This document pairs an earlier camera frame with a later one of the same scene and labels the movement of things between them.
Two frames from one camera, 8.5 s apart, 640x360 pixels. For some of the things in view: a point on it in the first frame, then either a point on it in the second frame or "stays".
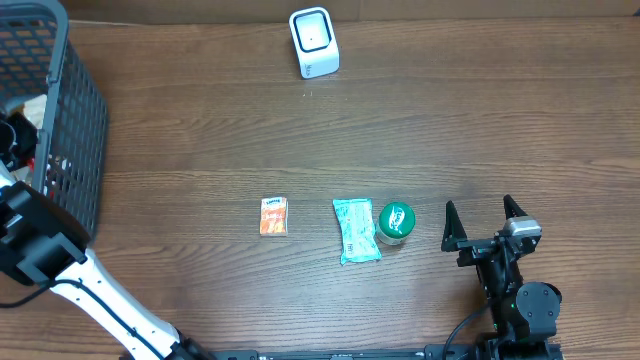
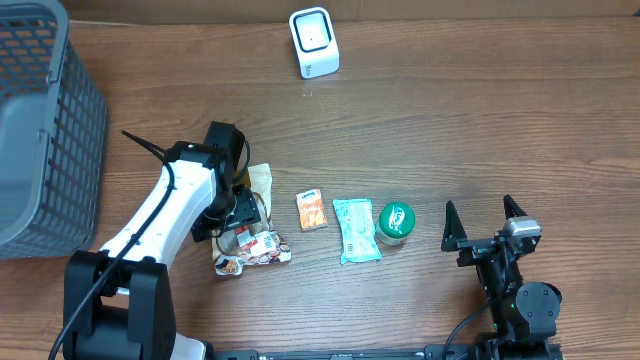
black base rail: x=353 y=352 stays
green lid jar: x=396 y=222 stays
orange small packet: x=274 y=216 → x=311 y=209
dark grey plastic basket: x=38 y=57 stays
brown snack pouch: x=34 y=109 → x=253 y=243
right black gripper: x=484 y=250 stays
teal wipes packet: x=360 y=242 stays
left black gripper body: x=13 y=142 → x=245 y=212
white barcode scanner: x=315 y=42 stays
